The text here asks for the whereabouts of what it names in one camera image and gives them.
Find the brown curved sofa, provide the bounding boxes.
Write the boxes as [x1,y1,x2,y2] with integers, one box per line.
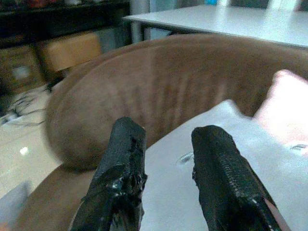
[14,33,308,231]

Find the white table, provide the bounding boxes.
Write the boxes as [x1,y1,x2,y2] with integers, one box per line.
[122,4,308,50]

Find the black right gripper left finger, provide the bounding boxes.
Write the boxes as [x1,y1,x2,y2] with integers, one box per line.
[70,116,148,231]

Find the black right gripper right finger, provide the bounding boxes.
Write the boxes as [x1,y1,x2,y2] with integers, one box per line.
[191,125,282,231]

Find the black cables on floor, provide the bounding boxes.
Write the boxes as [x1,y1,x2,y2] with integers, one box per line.
[0,83,55,127]

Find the tan cardboard box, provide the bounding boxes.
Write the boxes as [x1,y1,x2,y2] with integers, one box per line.
[39,32,102,72]

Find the brown cardboard box with label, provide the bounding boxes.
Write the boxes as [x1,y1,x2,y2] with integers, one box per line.
[0,45,45,94]

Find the pink pillow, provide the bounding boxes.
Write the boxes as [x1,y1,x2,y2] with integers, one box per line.
[251,69,308,147]

